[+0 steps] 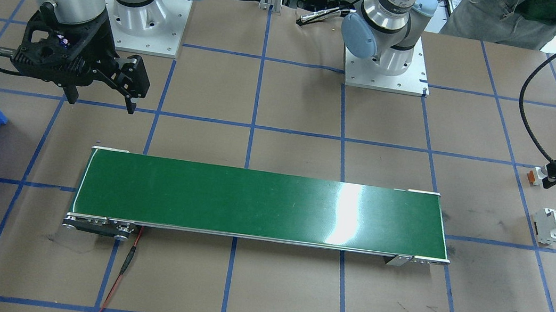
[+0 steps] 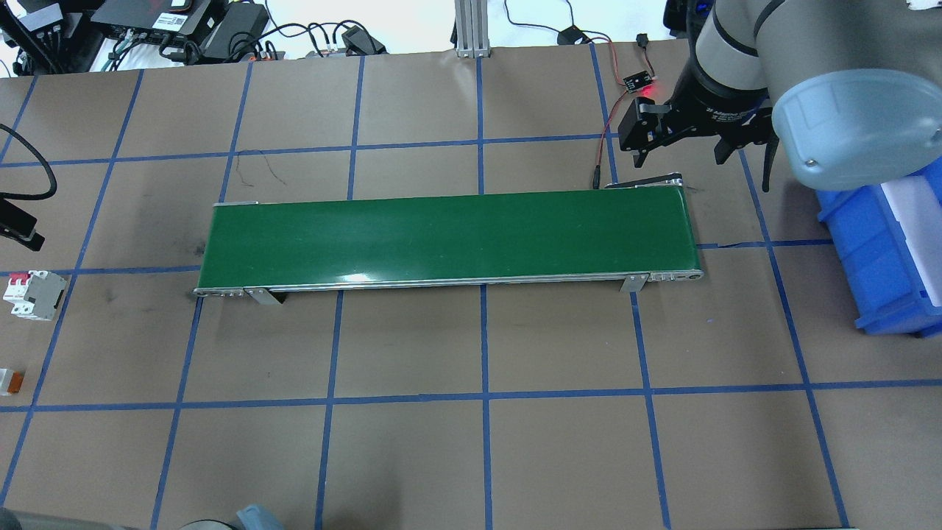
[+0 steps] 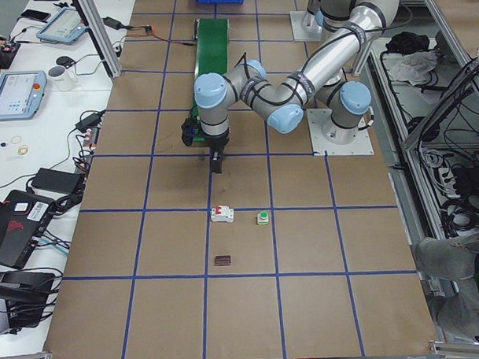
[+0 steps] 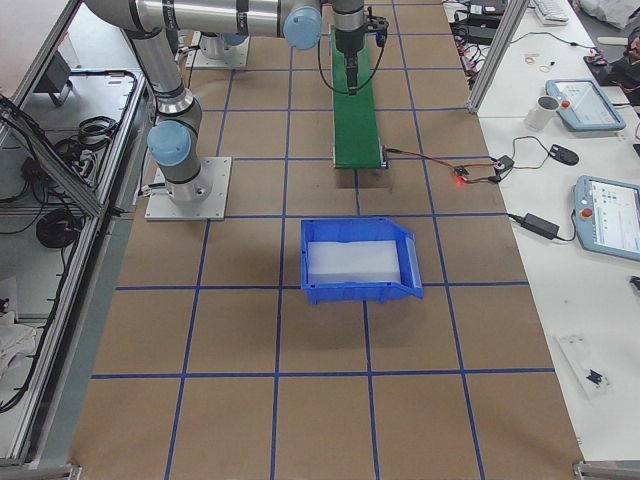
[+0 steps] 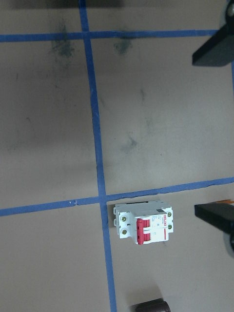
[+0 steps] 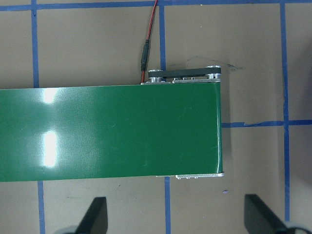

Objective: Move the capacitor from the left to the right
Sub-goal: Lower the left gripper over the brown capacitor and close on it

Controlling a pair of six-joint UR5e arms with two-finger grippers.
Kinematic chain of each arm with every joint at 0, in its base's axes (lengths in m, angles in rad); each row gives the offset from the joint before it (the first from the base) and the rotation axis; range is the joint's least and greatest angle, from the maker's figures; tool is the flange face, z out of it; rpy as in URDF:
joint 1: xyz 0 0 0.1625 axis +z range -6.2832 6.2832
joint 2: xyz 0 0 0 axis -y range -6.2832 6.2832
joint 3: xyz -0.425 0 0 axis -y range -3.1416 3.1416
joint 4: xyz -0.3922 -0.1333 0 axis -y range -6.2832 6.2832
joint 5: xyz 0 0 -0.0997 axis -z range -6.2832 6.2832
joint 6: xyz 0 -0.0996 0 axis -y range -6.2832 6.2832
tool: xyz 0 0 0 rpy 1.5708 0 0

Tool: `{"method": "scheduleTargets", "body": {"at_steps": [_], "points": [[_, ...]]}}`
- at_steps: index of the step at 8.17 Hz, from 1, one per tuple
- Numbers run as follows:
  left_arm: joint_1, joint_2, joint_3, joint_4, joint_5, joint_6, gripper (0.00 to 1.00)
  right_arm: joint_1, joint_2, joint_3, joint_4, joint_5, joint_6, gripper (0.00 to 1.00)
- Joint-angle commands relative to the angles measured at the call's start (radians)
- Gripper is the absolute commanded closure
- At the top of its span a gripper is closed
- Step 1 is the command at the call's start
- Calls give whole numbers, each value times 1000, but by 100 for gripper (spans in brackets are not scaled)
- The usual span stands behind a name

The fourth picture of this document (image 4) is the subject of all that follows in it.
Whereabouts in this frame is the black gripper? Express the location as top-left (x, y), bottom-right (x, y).
top-left (333, 12), bottom-right (362, 95)

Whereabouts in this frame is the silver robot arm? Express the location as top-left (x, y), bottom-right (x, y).
top-left (199, 32), bottom-right (247, 61)
top-left (87, 1), bottom-right (324, 203)

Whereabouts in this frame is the green conveyor belt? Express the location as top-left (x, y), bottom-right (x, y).
top-left (330, 27), bottom-right (388, 170)

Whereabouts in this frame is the red LED sensor board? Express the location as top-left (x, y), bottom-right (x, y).
top-left (453, 166), bottom-right (470, 184)

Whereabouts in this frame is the white mug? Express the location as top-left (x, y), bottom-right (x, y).
top-left (524, 95), bottom-right (560, 131)

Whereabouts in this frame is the blue plastic bin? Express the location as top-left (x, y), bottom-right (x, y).
top-left (300, 217), bottom-right (424, 305)

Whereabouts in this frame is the white keyboard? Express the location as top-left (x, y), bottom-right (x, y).
top-left (530, 0), bottom-right (569, 26)

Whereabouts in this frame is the black computer mouse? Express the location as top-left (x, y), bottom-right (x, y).
top-left (549, 144), bottom-right (579, 166)

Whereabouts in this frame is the far teach pendant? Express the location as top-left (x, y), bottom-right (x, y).
top-left (545, 79), bottom-right (626, 132)

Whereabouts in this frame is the teach pendant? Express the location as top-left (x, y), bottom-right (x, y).
top-left (574, 175), bottom-right (639, 261)
top-left (545, 79), bottom-right (626, 132)

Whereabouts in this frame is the black power adapter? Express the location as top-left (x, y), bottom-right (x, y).
top-left (521, 213), bottom-right (559, 240)

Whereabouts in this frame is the near teach pendant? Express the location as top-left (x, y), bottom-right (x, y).
top-left (574, 175), bottom-right (639, 261)

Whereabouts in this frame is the clear plastic bag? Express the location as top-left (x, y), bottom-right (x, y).
top-left (553, 334), bottom-right (613, 401)

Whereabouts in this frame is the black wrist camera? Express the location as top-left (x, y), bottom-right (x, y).
top-left (365, 15), bottom-right (389, 48)

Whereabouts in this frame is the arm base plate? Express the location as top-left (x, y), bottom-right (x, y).
top-left (186, 31), bottom-right (250, 70)
top-left (145, 157), bottom-right (232, 221)

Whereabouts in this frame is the aluminium frame post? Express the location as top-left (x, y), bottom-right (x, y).
top-left (466, 0), bottom-right (529, 114)

